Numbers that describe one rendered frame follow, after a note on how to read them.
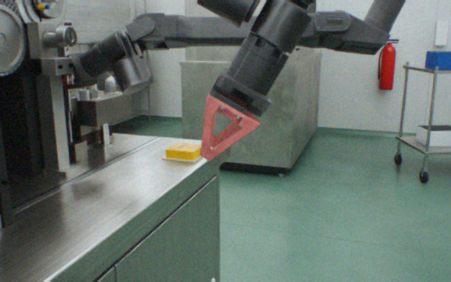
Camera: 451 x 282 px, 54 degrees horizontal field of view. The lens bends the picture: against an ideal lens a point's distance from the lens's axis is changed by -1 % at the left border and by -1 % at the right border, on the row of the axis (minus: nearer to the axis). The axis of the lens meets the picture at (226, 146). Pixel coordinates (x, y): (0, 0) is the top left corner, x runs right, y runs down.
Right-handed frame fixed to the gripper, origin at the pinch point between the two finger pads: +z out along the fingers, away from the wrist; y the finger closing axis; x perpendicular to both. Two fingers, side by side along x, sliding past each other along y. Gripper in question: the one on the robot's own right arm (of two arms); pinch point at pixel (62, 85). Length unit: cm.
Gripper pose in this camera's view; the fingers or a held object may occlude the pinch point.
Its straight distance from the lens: 106.7
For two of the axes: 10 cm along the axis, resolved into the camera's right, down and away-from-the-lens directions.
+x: -4.7, -8.8, -0.7
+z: -8.2, 4.1, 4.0
